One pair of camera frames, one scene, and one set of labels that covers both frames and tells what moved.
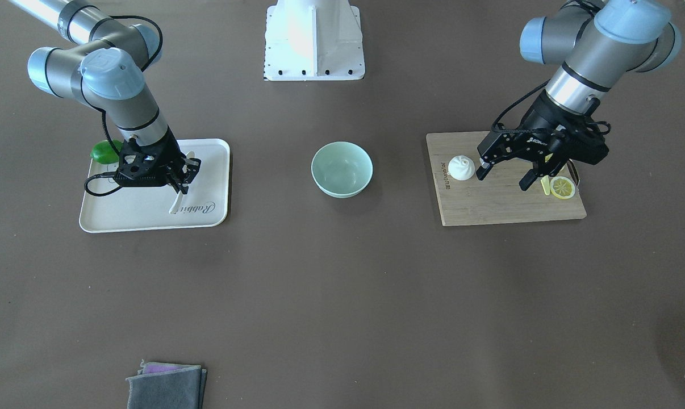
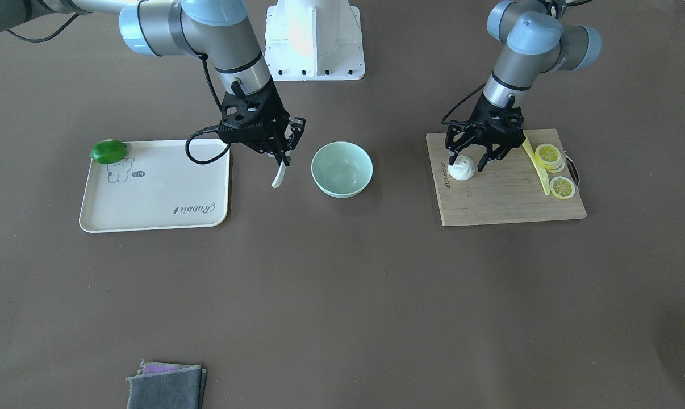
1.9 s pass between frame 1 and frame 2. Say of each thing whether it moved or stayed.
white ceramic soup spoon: moved
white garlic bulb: stayed
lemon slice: stayed
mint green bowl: stayed
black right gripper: moved
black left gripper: moved
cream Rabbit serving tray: stayed
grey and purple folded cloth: stayed
